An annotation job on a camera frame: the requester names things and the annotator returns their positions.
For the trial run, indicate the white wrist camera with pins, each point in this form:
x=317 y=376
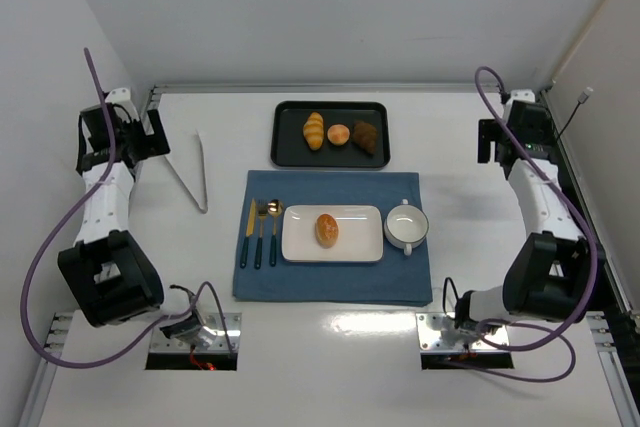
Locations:
x=520 y=95
x=120 y=96

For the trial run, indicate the gold spoon dark handle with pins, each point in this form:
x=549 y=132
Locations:
x=274 y=208

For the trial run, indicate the gold fork dark handle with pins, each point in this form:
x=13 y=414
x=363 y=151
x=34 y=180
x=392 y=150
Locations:
x=262 y=212

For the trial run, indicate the dark brown croissant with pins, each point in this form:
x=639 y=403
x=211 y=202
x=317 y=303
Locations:
x=365 y=136

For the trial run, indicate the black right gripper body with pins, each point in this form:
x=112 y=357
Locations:
x=486 y=140

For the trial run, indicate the small round bun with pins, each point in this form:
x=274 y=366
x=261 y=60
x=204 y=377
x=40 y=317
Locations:
x=338 y=134

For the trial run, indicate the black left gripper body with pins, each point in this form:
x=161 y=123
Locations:
x=155 y=132

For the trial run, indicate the black serving tray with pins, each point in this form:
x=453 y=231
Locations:
x=289 y=148

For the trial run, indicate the white soup bowl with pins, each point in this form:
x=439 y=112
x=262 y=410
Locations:
x=406 y=227

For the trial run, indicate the gold knife dark handle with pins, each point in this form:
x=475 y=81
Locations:
x=249 y=232

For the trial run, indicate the white rectangular plate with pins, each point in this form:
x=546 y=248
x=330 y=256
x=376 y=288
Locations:
x=360 y=236

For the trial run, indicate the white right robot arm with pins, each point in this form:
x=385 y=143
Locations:
x=549 y=275

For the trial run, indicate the round bread roll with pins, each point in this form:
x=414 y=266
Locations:
x=326 y=230

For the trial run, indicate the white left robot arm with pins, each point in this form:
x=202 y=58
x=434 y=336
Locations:
x=106 y=270

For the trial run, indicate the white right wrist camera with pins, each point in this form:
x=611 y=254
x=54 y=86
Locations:
x=520 y=95

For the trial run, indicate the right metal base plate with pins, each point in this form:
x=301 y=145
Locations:
x=437 y=336

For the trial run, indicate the metal tongs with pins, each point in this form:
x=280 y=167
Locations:
x=187 y=164

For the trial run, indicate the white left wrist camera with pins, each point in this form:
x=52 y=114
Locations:
x=120 y=96

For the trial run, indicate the striped yellow bread loaf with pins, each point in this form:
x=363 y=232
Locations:
x=313 y=131

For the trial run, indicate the metal base plate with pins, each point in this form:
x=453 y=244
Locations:
x=437 y=336
x=208 y=333

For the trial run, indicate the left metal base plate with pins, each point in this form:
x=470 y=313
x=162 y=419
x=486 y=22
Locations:
x=208 y=333

